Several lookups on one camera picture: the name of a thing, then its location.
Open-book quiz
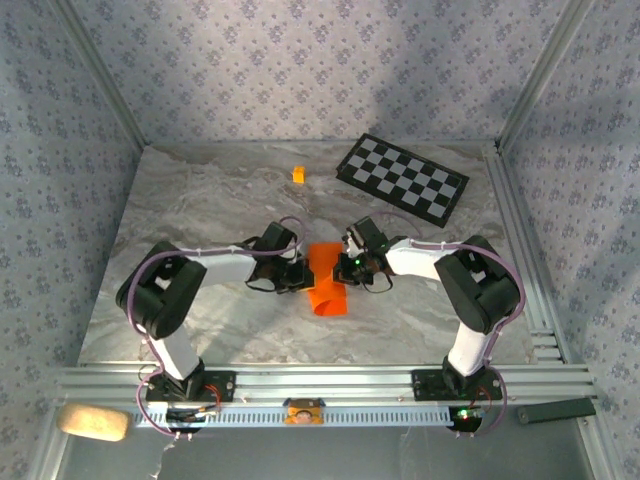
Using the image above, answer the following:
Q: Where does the orange paper sheet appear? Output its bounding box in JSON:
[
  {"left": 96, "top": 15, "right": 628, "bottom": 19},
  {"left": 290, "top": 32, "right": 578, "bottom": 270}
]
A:
[{"left": 305, "top": 242, "right": 349, "bottom": 318}]

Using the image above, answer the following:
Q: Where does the black white checkerboard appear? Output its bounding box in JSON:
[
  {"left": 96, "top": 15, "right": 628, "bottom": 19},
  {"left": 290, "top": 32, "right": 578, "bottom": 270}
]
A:
[{"left": 334, "top": 132, "right": 470, "bottom": 229}]

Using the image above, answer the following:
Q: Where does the cartoon face sticker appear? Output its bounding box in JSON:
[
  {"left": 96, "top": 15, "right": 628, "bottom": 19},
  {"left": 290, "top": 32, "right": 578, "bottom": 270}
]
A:
[{"left": 282, "top": 397, "right": 325, "bottom": 426}]

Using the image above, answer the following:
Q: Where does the black flat bar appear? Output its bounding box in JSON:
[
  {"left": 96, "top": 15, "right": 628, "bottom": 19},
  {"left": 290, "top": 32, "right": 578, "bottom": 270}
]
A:
[{"left": 516, "top": 397, "right": 597, "bottom": 425}]

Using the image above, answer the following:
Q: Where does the beige sponge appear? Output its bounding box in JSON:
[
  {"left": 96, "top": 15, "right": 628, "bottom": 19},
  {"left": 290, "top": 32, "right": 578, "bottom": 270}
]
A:
[{"left": 56, "top": 402, "right": 131, "bottom": 442}]

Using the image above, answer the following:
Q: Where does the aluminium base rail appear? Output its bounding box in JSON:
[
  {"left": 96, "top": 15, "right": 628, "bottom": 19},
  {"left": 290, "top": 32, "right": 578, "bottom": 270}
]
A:
[{"left": 54, "top": 364, "right": 599, "bottom": 406}]

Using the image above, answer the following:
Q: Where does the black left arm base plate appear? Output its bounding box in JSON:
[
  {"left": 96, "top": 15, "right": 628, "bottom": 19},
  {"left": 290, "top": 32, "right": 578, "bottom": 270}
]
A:
[{"left": 145, "top": 370, "right": 237, "bottom": 403}]

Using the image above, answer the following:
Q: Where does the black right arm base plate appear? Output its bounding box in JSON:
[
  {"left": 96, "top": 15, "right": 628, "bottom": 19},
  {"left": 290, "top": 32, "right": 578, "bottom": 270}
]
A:
[{"left": 410, "top": 368, "right": 504, "bottom": 402}]

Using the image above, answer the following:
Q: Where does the white slotted cable duct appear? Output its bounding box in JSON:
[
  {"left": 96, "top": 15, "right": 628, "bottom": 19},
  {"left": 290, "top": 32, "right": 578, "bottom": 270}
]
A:
[{"left": 132, "top": 404, "right": 454, "bottom": 429}]

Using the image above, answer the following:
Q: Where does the aluminium side rail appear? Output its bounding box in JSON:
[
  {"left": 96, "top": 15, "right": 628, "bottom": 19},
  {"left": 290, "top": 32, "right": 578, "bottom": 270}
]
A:
[{"left": 482, "top": 147, "right": 571, "bottom": 364}]

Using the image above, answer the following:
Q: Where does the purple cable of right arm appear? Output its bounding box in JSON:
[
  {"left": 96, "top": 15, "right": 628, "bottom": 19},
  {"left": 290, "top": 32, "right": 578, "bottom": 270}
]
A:
[{"left": 367, "top": 210, "right": 526, "bottom": 441}]

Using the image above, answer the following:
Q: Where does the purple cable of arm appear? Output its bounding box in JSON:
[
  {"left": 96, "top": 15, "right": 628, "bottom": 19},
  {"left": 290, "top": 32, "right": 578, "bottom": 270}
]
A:
[
  {"left": 125, "top": 216, "right": 307, "bottom": 444},
  {"left": 367, "top": 210, "right": 526, "bottom": 441}
]

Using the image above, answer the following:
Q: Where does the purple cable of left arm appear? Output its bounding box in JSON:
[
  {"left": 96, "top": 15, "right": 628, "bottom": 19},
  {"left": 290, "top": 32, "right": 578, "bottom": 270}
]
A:
[{"left": 125, "top": 216, "right": 307, "bottom": 444}]

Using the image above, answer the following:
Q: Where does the aluminium frame post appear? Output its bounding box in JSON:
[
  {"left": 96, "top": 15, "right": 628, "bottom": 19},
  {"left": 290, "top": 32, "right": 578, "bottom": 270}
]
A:
[{"left": 494, "top": 0, "right": 594, "bottom": 151}]

